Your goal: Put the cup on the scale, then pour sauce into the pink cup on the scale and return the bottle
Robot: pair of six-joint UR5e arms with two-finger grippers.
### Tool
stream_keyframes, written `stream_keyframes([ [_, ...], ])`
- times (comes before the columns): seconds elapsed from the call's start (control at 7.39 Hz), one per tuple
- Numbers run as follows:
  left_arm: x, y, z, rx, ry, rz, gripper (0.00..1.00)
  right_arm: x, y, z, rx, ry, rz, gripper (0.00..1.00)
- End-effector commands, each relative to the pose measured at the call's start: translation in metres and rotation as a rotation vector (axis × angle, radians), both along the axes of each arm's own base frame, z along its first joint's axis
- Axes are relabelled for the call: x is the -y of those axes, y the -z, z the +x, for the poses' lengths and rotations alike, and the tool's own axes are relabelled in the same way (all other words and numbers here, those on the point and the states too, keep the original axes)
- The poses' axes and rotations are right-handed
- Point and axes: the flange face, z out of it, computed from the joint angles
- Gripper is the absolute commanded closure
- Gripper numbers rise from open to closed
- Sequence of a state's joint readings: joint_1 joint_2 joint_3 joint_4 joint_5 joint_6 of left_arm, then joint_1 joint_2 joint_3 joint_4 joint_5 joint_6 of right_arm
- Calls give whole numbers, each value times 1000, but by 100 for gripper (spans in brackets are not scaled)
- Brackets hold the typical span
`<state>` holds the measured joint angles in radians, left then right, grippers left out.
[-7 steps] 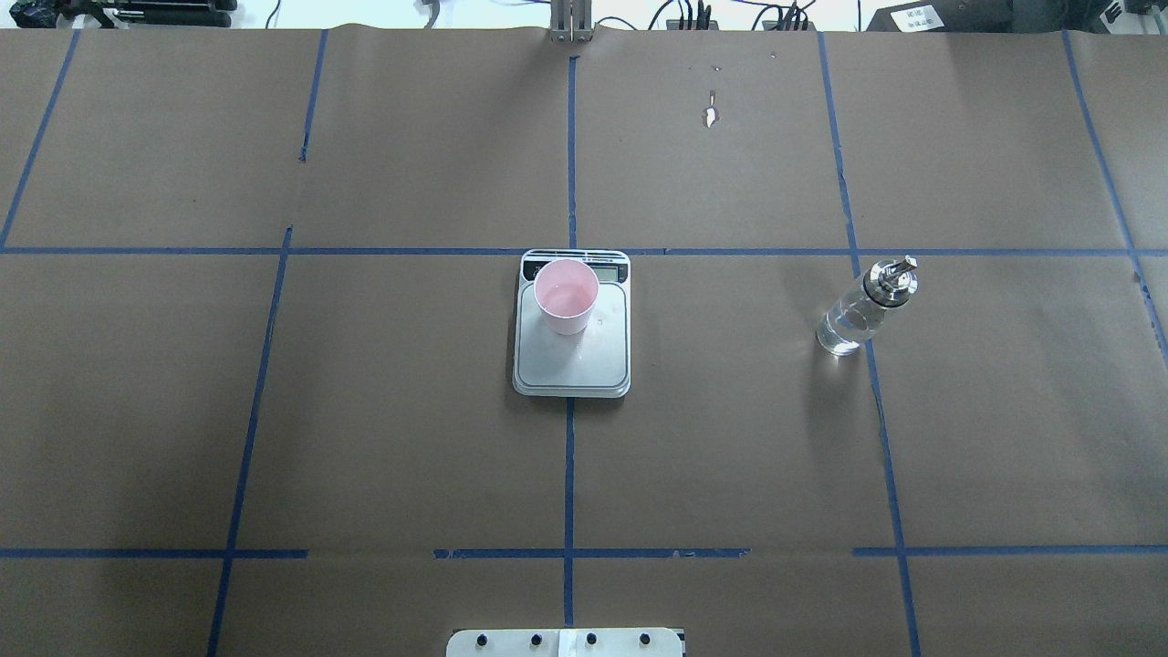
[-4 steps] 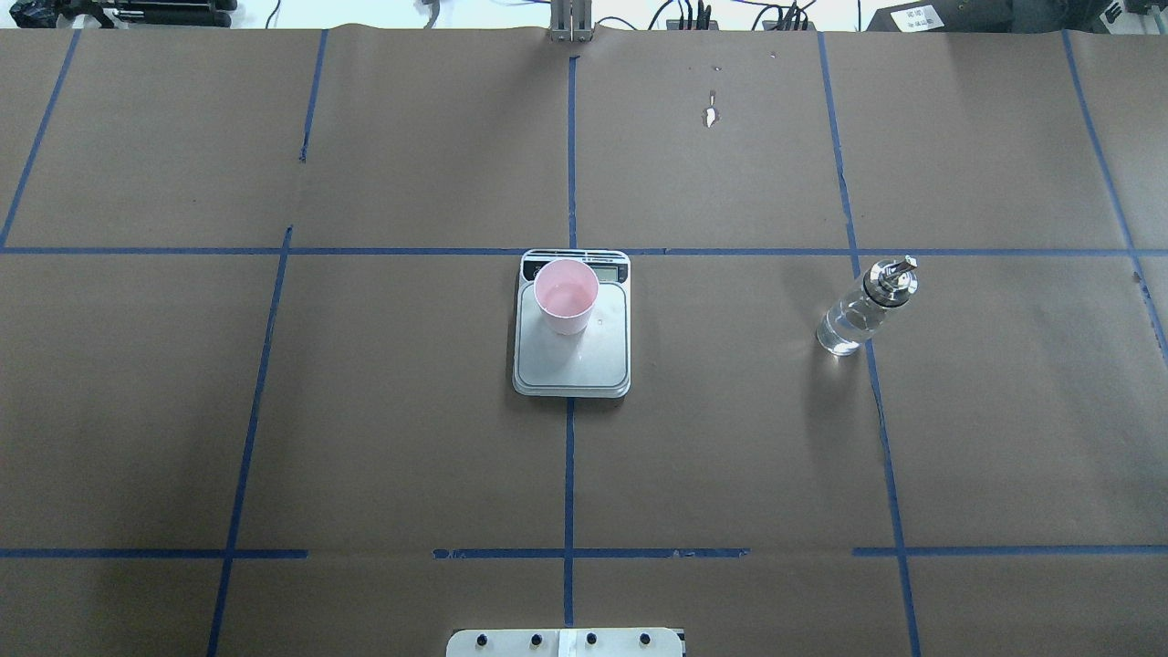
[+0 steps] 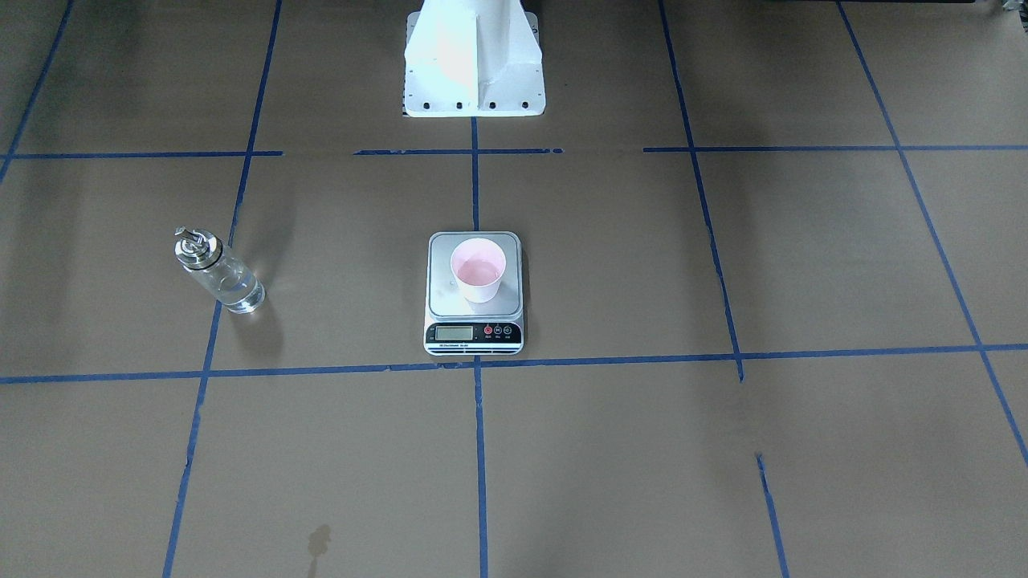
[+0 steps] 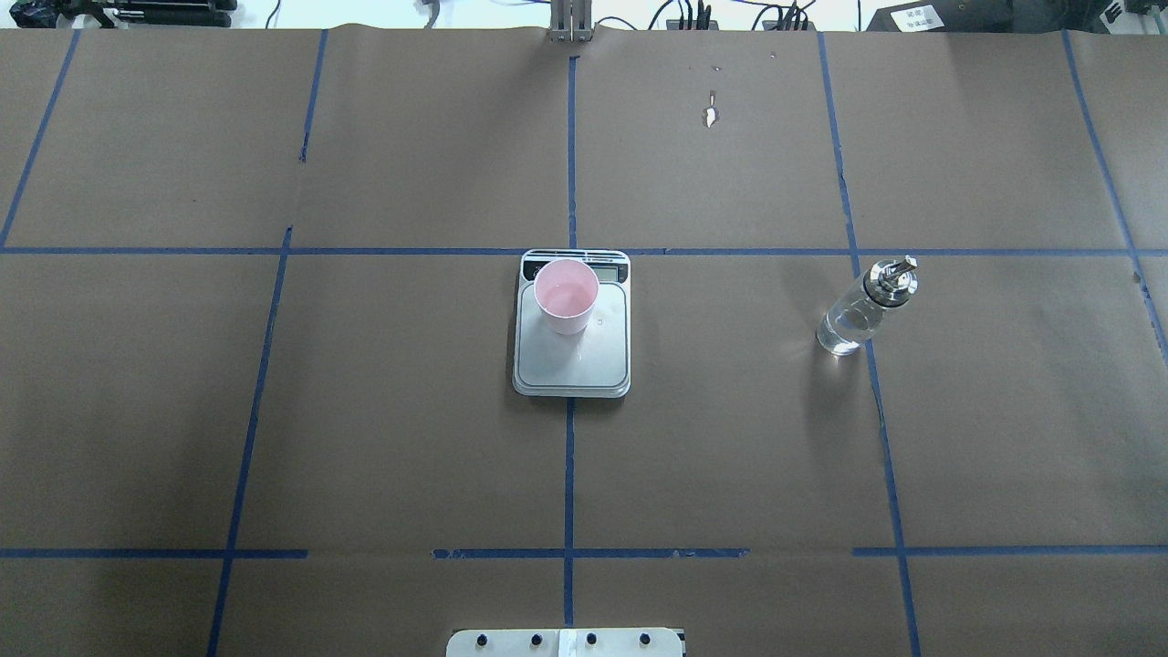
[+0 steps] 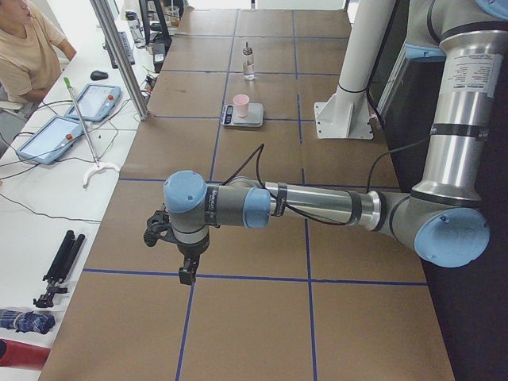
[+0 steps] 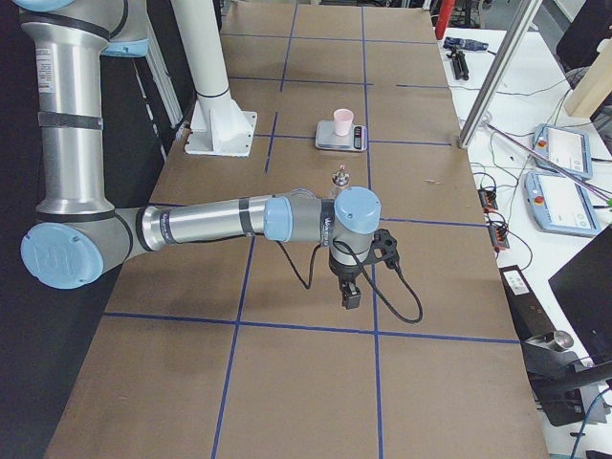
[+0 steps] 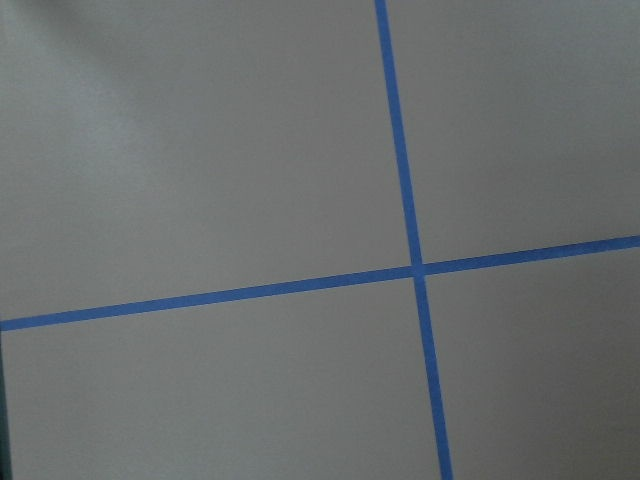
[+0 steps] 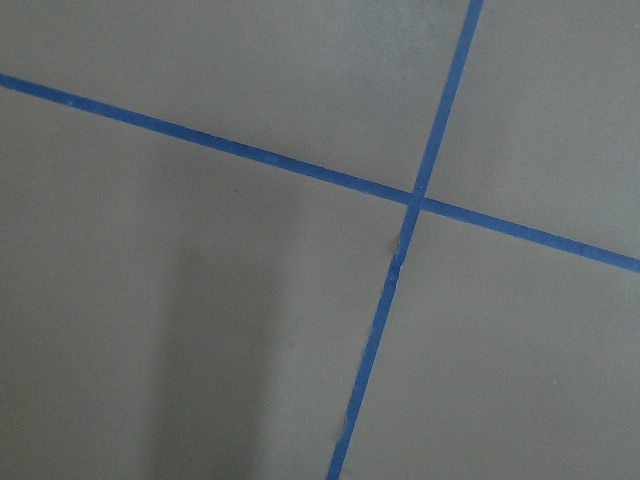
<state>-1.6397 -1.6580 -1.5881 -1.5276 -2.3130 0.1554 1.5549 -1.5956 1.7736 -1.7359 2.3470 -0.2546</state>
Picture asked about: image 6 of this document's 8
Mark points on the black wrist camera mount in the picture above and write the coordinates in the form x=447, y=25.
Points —
x=383, y=248

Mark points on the upper teach pendant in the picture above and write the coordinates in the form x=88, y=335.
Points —
x=566, y=148

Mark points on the black box with label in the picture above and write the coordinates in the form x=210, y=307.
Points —
x=529, y=317

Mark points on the blue black tool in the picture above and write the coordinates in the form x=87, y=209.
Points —
x=464, y=44

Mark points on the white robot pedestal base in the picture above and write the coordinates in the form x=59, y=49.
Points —
x=219, y=127

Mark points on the lower teach pendant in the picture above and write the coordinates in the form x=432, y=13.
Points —
x=558, y=205

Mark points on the upper orange connector block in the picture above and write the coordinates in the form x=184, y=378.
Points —
x=487, y=198

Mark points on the digital kitchen scale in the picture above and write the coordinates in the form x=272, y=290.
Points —
x=327, y=139

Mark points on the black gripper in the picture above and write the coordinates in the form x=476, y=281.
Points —
x=347, y=273

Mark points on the red object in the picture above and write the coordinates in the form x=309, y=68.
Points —
x=445, y=12

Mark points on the orange connector block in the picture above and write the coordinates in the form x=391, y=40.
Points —
x=487, y=198
x=498, y=233

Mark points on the aluminium frame post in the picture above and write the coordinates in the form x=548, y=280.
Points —
x=524, y=16

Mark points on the lower orange connector block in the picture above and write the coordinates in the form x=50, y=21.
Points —
x=498, y=233

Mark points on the teach pendant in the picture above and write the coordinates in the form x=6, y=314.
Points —
x=558, y=205
x=566, y=148

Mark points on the small black tripod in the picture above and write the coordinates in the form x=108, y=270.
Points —
x=459, y=65

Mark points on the black monitor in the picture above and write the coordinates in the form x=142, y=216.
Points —
x=582, y=288

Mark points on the wooden beam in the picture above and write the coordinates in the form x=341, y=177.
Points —
x=594, y=87

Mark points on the black clamp with metal knob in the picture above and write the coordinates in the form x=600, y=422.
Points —
x=565, y=385

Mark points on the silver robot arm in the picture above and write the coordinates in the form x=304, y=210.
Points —
x=80, y=235

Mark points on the pink plastic cup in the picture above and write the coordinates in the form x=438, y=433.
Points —
x=343, y=121

